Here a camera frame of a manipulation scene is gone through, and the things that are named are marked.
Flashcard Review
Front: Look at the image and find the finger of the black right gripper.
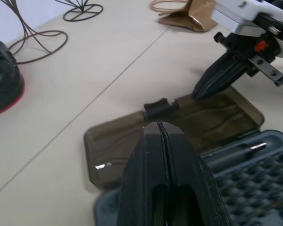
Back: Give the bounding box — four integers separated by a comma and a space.
199, 58, 248, 101
193, 52, 238, 99

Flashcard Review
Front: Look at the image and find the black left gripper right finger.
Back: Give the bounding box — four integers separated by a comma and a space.
158, 121, 232, 226

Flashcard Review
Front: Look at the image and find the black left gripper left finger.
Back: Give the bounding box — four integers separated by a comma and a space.
117, 121, 168, 226

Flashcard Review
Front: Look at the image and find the grey screwdriver bit case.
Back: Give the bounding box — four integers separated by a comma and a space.
83, 86, 283, 226

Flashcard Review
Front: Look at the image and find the brown paper bag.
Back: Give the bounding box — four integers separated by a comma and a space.
150, 0, 219, 33

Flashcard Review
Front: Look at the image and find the black shoe with red sole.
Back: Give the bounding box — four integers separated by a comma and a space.
0, 38, 26, 118

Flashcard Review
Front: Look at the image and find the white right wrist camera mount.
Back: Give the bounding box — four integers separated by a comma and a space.
210, 0, 283, 58

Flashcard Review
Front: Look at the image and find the dark grey screwdriver handle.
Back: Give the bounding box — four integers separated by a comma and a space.
202, 141, 267, 170

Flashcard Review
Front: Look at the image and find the black wire stand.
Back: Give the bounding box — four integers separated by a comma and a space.
62, 0, 104, 22

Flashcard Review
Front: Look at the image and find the brown wire stand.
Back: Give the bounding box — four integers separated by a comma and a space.
0, 0, 69, 65

